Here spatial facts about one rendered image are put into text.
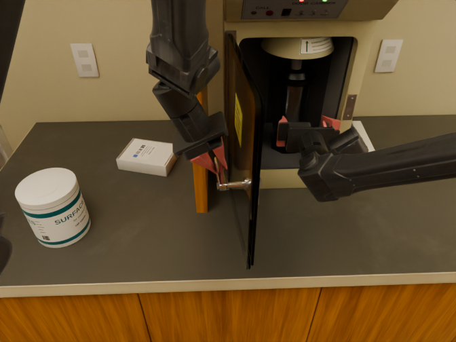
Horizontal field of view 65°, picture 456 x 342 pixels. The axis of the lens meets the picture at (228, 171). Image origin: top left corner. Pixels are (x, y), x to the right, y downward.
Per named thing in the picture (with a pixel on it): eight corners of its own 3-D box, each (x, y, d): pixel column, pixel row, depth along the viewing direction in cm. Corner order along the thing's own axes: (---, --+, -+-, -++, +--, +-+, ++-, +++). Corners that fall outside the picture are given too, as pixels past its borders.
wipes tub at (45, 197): (47, 211, 95) (28, 167, 86) (96, 210, 96) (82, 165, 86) (28, 250, 85) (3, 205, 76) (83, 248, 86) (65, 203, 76)
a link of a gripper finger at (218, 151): (202, 166, 72) (179, 131, 66) (234, 152, 71) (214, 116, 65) (205, 188, 67) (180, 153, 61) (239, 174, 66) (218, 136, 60)
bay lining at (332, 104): (232, 122, 117) (233, 7, 94) (310, 121, 117) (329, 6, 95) (236, 168, 97) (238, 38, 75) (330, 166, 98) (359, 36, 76)
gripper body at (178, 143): (177, 140, 67) (156, 109, 63) (225, 117, 66) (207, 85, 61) (178, 161, 62) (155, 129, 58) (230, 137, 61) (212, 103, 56)
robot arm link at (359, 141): (298, 169, 65) (323, 203, 67) (355, 136, 61) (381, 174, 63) (298, 144, 76) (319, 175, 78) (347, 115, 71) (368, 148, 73)
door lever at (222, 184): (239, 161, 72) (239, 151, 70) (247, 193, 64) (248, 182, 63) (212, 164, 71) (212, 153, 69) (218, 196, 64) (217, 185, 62)
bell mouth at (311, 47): (256, 34, 93) (258, 12, 90) (324, 33, 94) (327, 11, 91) (264, 60, 80) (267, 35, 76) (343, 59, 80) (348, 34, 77)
